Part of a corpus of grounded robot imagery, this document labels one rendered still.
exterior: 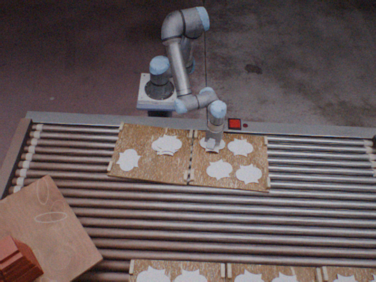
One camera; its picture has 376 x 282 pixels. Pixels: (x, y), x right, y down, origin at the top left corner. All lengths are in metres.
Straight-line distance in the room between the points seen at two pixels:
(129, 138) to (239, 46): 2.44
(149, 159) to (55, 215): 0.55
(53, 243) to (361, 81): 3.44
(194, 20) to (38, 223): 1.15
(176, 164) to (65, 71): 2.25
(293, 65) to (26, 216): 3.14
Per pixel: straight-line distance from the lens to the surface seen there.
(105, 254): 1.67
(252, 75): 3.77
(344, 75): 4.14
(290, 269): 1.70
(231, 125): 2.04
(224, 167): 1.84
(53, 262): 1.58
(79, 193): 1.82
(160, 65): 2.04
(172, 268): 1.61
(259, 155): 1.93
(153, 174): 1.80
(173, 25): 1.71
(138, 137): 1.94
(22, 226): 1.68
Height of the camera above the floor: 2.48
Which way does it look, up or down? 53 degrees down
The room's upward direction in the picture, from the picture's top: 5 degrees clockwise
